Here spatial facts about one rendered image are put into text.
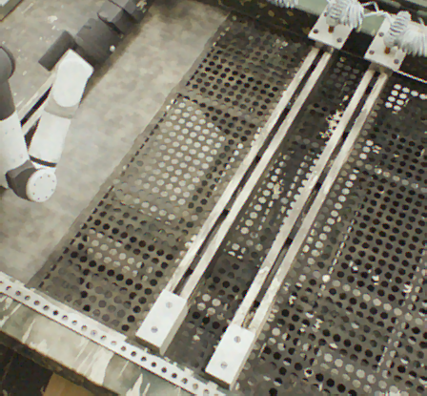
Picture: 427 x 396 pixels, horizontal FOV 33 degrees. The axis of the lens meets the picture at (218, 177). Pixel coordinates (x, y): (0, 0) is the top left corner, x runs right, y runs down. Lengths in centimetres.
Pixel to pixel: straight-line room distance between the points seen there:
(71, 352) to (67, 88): 57
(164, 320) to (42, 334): 27
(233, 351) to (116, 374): 25
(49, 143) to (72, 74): 16
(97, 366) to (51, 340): 12
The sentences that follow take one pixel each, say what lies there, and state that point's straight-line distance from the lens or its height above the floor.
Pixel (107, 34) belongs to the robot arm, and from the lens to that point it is 159.
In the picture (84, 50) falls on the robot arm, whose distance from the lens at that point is 159.
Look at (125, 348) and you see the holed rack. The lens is 161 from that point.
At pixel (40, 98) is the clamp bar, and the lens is 200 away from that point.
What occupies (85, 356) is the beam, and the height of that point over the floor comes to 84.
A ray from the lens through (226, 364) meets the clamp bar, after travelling 157.
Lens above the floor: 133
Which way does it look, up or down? 1 degrees down
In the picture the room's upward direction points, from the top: 24 degrees clockwise
